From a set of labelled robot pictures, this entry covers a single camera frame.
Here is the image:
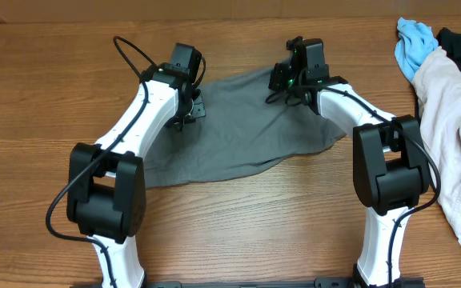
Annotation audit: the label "grey shorts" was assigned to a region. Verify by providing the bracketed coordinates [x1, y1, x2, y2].
[144, 68, 344, 188]

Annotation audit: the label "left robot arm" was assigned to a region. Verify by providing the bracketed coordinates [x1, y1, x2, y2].
[66, 43, 206, 287]

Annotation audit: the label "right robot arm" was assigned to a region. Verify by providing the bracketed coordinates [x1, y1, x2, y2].
[266, 36, 431, 287]

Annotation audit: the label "light blue cloth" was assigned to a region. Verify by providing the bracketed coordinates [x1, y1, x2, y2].
[395, 18, 461, 81]

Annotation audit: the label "pale pink garment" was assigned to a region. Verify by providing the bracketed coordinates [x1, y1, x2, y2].
[411, 47, 461, 245]

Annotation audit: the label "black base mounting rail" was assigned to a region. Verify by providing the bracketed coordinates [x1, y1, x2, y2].
[71, 278, 426, 288]

